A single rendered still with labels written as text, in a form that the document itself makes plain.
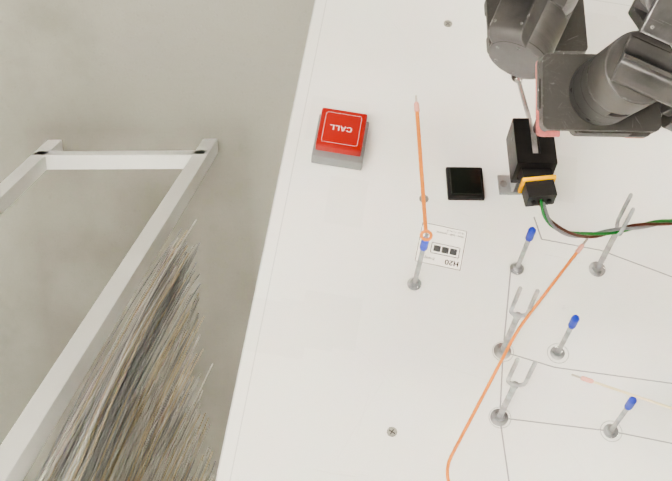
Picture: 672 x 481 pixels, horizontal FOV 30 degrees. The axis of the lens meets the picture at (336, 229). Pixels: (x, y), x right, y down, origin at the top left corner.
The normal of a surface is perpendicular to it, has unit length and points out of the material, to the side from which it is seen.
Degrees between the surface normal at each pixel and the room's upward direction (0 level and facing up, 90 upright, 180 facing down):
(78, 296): 0
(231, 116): 0
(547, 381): 50
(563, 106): 25
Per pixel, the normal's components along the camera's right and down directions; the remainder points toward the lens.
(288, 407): 0.06, -0.49
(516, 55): -0.43, 0.84
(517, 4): -0.45, -0.44
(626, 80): 0.07, -0.07
